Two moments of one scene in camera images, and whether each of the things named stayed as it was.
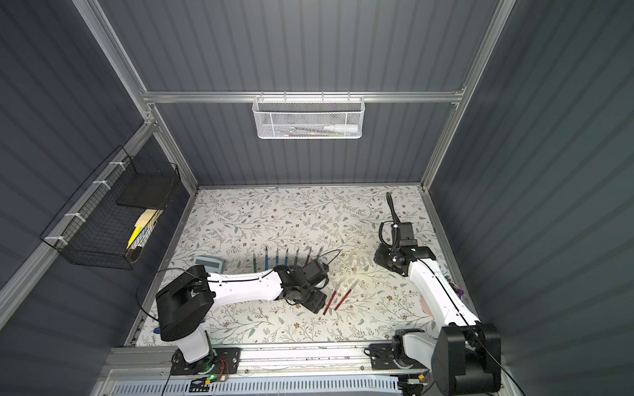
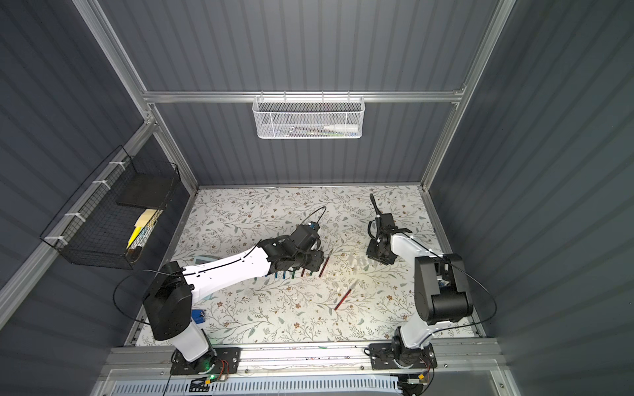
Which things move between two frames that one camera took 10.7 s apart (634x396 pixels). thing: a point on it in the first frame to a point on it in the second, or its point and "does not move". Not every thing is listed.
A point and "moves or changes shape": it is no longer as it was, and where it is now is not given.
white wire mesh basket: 309,116 does not move
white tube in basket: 342,128 does not move
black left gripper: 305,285 to 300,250
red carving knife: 329,302 moves or changes shape
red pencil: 353,286 does not move
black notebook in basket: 147,190 does not move
